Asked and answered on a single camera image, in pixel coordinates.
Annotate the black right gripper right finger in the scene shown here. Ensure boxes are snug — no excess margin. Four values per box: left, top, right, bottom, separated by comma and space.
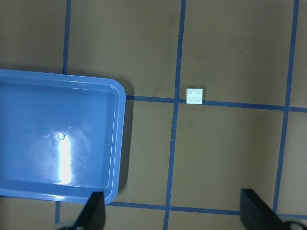
240, 189, 307, 230

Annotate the white square building block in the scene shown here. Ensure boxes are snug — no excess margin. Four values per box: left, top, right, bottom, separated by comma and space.
186, 88, 203, 104

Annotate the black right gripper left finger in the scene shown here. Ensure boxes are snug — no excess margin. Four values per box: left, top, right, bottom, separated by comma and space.
56, 192, 106, 230

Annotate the blue plastic tray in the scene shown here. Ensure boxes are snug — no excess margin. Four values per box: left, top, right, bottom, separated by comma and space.
0, 69, 126, 204

